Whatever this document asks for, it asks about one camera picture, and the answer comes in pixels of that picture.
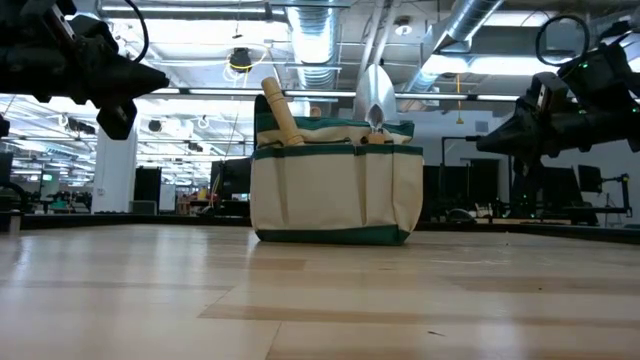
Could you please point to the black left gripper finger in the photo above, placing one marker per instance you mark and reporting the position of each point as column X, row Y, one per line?
column 130, row 87
column 130, row 65

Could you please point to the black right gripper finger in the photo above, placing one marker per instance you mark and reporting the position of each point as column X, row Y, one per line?
column 515, row 122
column 520, row 145

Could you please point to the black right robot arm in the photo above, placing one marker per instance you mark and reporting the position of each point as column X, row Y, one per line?
column 605, row 75

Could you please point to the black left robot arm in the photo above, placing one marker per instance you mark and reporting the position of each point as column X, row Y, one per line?
column 25, row 30

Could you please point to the cream and green gardening bag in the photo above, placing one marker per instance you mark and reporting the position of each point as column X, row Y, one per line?
column 335, row 190

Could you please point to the bright ceiling light panel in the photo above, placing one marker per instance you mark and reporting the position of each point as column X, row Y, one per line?
column 490, row 65

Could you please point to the white building pillar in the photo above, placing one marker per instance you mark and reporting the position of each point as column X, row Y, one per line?
column 114, row 170

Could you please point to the grey rounded desk object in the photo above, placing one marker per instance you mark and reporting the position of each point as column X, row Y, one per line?
column 460, row 215

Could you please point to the long ceiling light strip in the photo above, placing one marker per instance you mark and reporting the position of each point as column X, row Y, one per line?
column 225, row 91

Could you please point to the black ceiling-mounted device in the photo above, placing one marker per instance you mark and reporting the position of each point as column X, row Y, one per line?
column 240, row 60

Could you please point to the grey-green floor bin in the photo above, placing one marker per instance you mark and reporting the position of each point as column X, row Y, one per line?
column 143, row 207

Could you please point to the round ceiling sensor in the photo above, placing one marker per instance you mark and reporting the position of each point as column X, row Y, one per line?
column 403, row 27

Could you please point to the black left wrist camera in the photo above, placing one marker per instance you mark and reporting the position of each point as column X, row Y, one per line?
column 116, row 120

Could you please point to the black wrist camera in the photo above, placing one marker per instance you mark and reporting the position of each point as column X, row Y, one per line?
column 542, row 92
column 116, row 120

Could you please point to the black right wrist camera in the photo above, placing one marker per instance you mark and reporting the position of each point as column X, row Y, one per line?
column 542, row 92

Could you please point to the thin black stand frame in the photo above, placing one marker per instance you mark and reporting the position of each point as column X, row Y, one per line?
column 475, row 138

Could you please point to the silver smooth ceiling duct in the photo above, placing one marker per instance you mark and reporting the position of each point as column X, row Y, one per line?
column 465, row 20

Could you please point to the black aluminium table frame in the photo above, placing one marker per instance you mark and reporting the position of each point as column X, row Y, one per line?
column 150, row 220

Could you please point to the silver ribbed ceiling duct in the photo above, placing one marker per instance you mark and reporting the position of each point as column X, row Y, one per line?
column 312, row 40

